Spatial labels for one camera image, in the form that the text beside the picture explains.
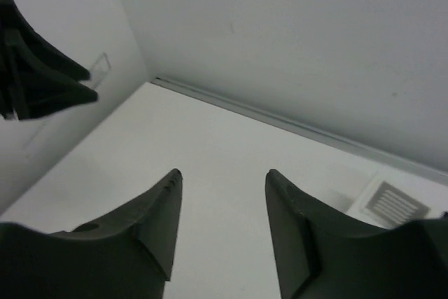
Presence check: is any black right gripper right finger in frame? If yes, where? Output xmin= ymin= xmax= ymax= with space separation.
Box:
xmin=265 ymin=169 xmax=447 ymax=298

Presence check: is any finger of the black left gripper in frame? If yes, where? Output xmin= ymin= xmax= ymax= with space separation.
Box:
xmin=1 ymin=32 xmax=98 ymax=120
xmin=1 ymin=0 xmax=90 ymax=81

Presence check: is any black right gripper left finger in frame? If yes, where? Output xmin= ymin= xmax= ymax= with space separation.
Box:
xmin=1 ymin=169 xmax=183 ymax=298

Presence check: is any white slotted container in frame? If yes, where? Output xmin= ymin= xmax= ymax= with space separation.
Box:
xmin=346 ymin=174 xmax=431 ymax=229

